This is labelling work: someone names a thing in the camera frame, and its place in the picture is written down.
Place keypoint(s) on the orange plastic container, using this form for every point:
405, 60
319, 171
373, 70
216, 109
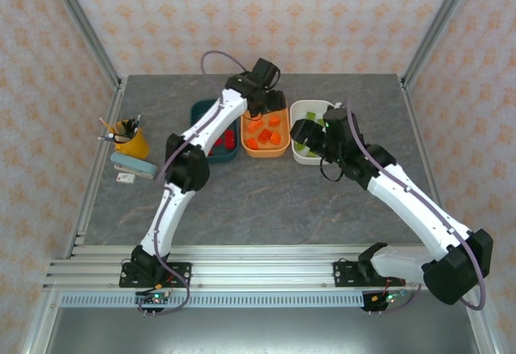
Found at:
264, 153

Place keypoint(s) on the right circuit board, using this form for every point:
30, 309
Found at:
389, 298

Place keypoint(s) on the white plastic container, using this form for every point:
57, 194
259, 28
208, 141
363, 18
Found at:
298, 110

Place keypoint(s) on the white pen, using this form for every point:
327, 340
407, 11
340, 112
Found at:
106, 137

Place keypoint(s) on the long orange sloped lego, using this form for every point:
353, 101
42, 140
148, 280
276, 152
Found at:
276, 139

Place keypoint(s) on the small orange sloped lego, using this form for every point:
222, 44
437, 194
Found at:
275, 120
252, 143

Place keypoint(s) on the black mounting plate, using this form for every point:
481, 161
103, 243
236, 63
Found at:
342, 273
181, 273

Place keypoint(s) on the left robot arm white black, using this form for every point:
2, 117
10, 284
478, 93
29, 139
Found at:
213, 120

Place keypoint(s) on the grey metal base panel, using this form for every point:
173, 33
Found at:
262, 334

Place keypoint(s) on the small white box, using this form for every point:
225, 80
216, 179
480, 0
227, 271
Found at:
126, 177

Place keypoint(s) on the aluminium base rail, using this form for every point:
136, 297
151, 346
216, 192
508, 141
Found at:
262, 269

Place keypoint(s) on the left circuit board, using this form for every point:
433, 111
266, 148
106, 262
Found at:
155, 298

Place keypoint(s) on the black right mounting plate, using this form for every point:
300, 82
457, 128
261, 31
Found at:
342, 273

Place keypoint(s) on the small green lego brick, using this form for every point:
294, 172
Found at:
311, 153
320, 123

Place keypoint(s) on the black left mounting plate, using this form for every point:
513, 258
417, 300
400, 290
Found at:
181, 273

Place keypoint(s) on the long orange lego brick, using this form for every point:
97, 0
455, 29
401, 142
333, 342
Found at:
255, 125

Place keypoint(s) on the red sloped lego brick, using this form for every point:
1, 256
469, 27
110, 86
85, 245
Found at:
219, 142

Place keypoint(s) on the aluminium right frame post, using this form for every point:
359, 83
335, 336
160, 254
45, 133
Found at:
435, 23

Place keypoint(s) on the pencil with pink eraser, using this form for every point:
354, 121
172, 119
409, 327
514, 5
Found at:
106, 124

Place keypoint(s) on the aluminium right side rail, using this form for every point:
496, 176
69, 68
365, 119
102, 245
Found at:
419, 136

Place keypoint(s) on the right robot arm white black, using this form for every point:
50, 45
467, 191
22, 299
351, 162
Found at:
411, 205

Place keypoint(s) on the circuit board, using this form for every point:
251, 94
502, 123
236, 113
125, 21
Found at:
389, 298
155, 298

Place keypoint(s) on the black pen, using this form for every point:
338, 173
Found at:
130, 125
137, 122

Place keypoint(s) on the teal stapler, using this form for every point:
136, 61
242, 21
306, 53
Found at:
133, 164

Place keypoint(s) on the long green lego brick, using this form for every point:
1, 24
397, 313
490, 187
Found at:
311, 116
300, 144

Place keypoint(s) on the yellow pen cup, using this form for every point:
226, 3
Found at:
137, 146

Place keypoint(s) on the teal plastic container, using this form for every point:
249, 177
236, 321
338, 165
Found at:
197, 110

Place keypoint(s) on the aluminium frame post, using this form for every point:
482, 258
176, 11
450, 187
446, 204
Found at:
82, 23
435, 23

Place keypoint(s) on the aluminium left frame post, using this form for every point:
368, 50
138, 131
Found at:
82, 23

